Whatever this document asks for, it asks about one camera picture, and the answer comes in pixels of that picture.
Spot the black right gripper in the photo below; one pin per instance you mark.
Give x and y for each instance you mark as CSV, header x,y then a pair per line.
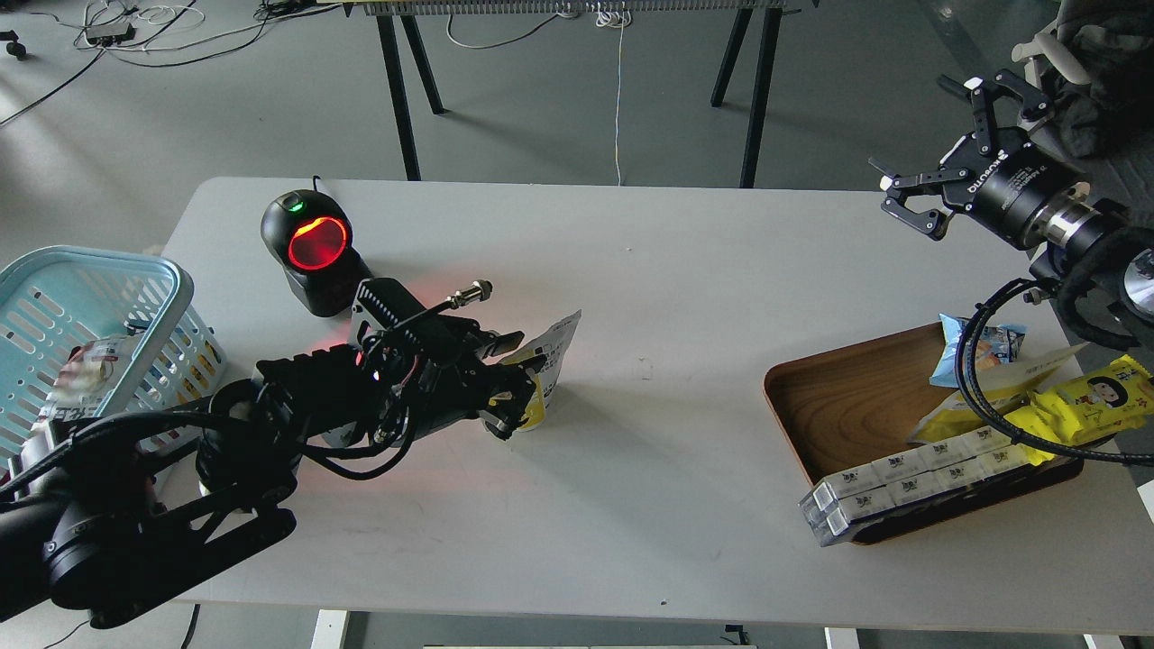
x,y
1004,190

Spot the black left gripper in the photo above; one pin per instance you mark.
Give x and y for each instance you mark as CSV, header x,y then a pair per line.
x,y
435,373

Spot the yellow white snack pouch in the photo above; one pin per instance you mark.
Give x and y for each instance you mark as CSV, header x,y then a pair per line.
x,y
552,344

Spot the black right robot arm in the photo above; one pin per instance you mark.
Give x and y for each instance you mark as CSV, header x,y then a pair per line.
x,y
1095,264

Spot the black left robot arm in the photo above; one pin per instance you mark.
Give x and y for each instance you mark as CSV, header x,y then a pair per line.
x,y
131,510

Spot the blue snack packet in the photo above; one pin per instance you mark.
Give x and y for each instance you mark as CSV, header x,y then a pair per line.
x,y
996,345

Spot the bright yellow cartoon snack bag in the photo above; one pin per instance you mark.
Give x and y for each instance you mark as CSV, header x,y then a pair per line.
x,y
1084,410

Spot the white long snack box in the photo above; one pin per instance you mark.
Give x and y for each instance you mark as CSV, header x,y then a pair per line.
x,y
915,481

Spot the snack packet in basket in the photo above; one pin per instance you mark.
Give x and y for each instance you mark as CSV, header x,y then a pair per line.
x,y
83,389

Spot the light blue plastic basket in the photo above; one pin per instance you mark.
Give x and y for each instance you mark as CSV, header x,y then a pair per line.
x,y
58,298

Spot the white office chair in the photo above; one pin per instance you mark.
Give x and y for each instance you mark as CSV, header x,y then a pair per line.
x,y
1045,51

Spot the dark clothing on chair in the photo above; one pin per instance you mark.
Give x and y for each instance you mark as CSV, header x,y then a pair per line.
x,y
1112,41

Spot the black barcode scanner red window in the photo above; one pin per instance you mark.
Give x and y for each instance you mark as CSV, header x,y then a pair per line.
x,y
311,236

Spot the brown wooden tray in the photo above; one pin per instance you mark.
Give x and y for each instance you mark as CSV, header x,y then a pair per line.
x,y
854,405

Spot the black table legs background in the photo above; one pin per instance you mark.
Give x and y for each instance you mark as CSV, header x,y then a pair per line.
x,y
555,89

